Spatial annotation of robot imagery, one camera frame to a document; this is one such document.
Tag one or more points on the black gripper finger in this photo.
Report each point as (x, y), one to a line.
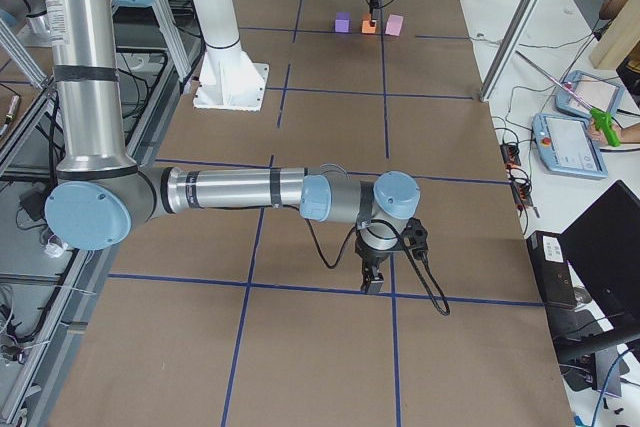
(372, 279)
(374, 16)

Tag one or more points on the orange block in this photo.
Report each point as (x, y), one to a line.
(369, 27)

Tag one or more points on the person's hand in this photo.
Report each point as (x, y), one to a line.
(596, 134)

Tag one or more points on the pink block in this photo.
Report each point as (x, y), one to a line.
(394, 25)

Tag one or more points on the purple block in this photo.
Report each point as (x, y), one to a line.
(342, 22)

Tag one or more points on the orange connector box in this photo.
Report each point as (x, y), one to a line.
(510, 154)

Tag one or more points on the black computer box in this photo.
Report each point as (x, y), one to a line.
(551, 270)

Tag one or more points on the lower teach pendant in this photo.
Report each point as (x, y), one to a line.
(565, 148)

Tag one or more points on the teach pendant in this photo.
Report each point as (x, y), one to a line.
(597, 92)
(565, 148)

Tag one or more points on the black monitor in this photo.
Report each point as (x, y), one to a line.
(602, 246)

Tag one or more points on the upper teach pendant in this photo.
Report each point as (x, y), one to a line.
(597, 92)

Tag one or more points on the wooden board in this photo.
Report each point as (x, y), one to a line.
(621, 37)

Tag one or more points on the green grabber tool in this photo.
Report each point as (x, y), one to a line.
(603, 121)

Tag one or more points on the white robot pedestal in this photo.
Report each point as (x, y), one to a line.
(228, 78)

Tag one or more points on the aluminium frame post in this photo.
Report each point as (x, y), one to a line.
(507, 47)

